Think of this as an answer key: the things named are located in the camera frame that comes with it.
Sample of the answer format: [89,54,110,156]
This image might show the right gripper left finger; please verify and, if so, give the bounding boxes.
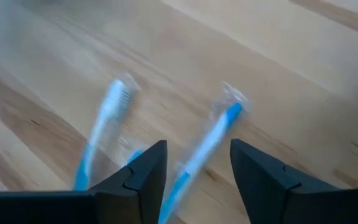
[0,139,168,224]

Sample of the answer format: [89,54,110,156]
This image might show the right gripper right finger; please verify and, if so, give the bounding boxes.
[230,139,358,224]

